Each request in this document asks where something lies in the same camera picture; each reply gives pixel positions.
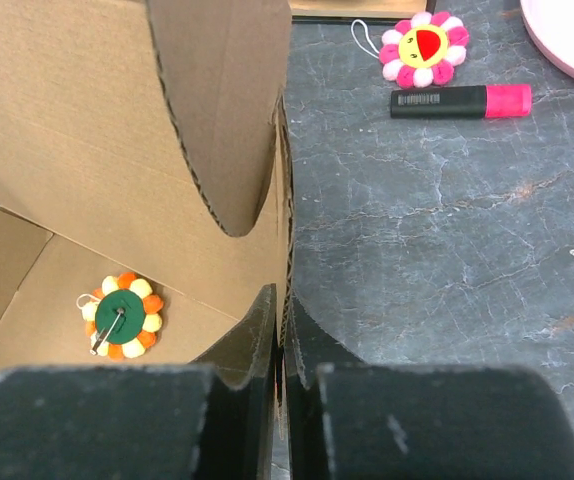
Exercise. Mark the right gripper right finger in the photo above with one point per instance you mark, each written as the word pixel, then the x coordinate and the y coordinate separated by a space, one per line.
pixel 349 419

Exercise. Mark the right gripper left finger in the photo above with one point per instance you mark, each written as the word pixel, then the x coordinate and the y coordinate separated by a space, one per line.
pixel 208 419

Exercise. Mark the orange flower plush keychain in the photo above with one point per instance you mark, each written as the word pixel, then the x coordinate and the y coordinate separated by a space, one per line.
pixel 122 317

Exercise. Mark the cardboard box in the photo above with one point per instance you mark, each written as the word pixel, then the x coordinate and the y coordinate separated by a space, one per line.
pixel 143 136

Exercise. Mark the pink black highlighter marker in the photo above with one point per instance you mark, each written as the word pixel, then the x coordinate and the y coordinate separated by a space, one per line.
pixel 480 101

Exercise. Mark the pink flower plush keychain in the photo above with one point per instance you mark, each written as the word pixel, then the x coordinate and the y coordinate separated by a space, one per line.
pixel 419 52

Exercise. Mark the black wire wooden shelf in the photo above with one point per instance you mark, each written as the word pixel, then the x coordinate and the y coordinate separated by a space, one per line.
pixel 347 10

